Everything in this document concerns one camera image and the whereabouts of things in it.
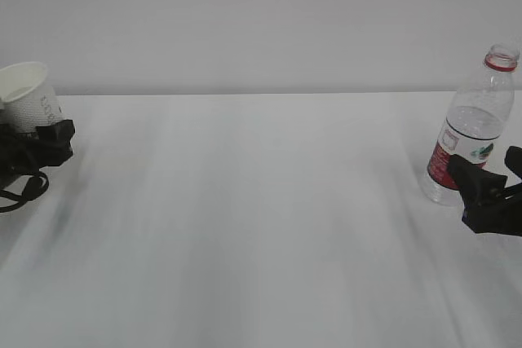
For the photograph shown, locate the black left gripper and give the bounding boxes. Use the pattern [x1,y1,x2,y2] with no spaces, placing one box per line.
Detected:
[1,119,75,189]

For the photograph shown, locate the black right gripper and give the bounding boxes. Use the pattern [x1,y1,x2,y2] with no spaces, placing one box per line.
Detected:
[447,146,522,236]

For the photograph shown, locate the white paper cup green logo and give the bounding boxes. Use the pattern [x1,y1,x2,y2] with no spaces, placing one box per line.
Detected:
[1,62,64,134]

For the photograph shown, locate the clear water bottle red label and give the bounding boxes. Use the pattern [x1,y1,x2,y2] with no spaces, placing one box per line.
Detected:
[419,44,520,206]

